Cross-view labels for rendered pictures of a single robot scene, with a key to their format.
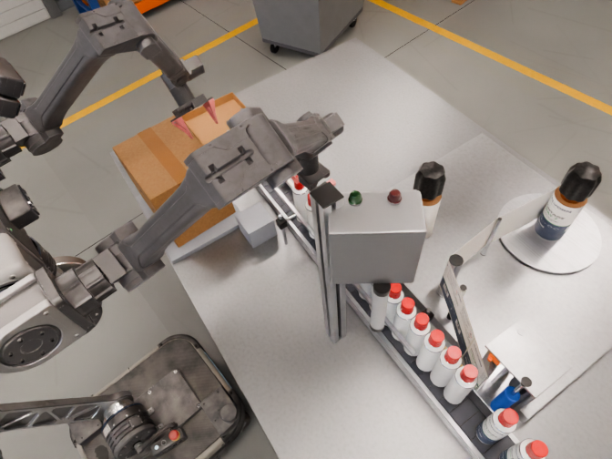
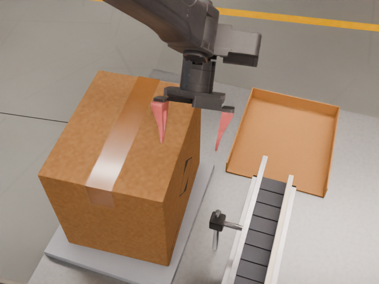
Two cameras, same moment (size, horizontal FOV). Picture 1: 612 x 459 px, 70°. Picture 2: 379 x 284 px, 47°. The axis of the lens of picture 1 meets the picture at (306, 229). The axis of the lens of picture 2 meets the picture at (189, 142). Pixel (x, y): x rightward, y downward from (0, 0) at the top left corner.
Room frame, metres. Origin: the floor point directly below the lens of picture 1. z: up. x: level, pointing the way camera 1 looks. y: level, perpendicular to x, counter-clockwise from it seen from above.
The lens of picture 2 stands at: (0.75, -0.07, 1.76)
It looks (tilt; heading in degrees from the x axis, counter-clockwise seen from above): 50 degrees down; 45
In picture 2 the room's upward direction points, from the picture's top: straight up
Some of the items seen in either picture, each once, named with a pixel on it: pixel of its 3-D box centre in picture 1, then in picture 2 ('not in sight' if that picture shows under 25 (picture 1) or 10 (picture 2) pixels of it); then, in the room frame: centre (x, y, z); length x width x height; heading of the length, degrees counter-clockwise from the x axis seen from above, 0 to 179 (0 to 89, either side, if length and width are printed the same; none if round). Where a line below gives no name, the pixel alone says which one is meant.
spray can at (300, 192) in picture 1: (301, 198); not in sight; (0.91, 0.00, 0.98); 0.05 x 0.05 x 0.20
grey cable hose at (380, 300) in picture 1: (379, 307); not in sight; (0.40, -0.14, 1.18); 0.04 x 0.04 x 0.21
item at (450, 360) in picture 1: (446, 366); not in sight; (0.31, -0.30, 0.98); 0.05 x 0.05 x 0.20
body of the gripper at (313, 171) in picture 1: (307, 161); not in sight; (0.75, -0.03, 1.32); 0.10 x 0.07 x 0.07; 34
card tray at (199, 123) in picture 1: (222, 125); (285, 137); (1.49, 0.29, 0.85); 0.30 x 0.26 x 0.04; 27
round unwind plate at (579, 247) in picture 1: (547, 231); not in sight; (0.71, -0.77, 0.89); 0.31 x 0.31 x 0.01
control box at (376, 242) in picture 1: (372, 239); not in sight; (0.46, -0.13, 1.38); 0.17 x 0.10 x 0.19; 82
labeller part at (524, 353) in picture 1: (527, 356); not in sight; (0.26, -0.43, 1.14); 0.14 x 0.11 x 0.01; 27
